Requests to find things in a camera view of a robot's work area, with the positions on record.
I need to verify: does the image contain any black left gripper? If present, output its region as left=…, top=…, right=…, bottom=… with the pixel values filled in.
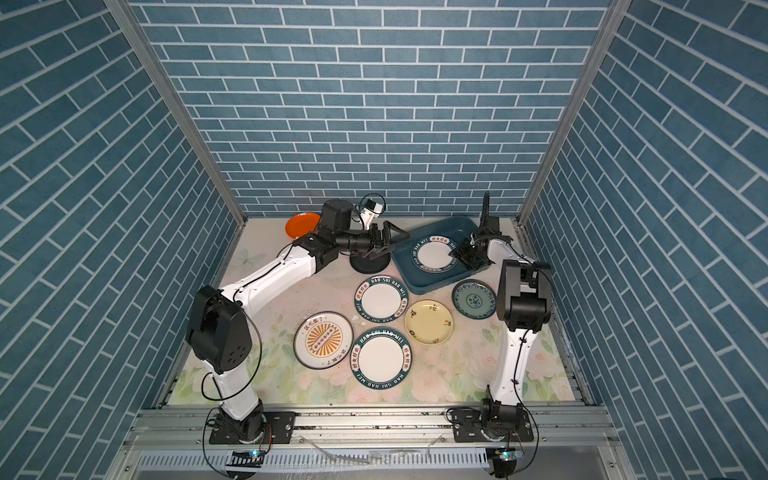
left=333, top=220, right=407, bottom=258

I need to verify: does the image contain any green rim plate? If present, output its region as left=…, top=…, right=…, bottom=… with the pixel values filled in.
left=350, top=327, right=413, bottom=390
left=410, top=235, right=458, bottom=274
left=354, top=275, right=410, bottom=324

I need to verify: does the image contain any orange sunburst plate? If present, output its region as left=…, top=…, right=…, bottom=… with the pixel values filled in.
left=293, top=312, right=354, bottom=370

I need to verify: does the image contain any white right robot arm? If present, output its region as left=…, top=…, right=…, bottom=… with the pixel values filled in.
left=451, top=234, right=554, bottom=405

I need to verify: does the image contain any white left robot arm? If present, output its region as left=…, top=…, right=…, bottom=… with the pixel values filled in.
left=186, top=199, right=410, bottom=422

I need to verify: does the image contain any teal plastic bin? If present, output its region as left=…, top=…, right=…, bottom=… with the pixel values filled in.
left=392, top=217, right=490, bottom=295

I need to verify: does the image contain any black plate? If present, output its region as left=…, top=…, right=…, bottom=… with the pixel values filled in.
left=349, top=253, right=391, bottom=275

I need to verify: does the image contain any green blue floral plate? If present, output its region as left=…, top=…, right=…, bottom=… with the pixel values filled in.
left=451, top=279, right=496, bottom=320

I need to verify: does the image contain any yellow floral plate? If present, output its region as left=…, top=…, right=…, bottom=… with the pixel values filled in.
left=404, top=300, right=454, bottom=345

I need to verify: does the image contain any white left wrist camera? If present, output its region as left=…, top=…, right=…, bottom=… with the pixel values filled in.
left=359, top=199, right=384, bottom=231

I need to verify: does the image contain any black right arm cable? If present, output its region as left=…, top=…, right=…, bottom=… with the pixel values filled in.
left=479, top=191, right=541, bottom=421

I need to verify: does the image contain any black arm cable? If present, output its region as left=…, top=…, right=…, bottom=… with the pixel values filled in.
left=479, top=191, right=541, bottom=421
left=199, top=305, right=265, bottom=475

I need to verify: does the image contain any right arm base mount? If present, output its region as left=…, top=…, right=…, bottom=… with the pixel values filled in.
left=445, top=405, right=534, bottom=443

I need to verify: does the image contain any aluminium front rail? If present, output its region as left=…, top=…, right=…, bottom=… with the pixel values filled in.
left=106, top=402, right=635, bottom=479

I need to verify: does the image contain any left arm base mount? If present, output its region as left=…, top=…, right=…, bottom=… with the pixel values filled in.
left=206, top=408, right=297, bottom=445

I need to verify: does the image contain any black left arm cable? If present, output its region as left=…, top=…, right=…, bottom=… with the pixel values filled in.
left=199, top=305, right=265, bottom=475

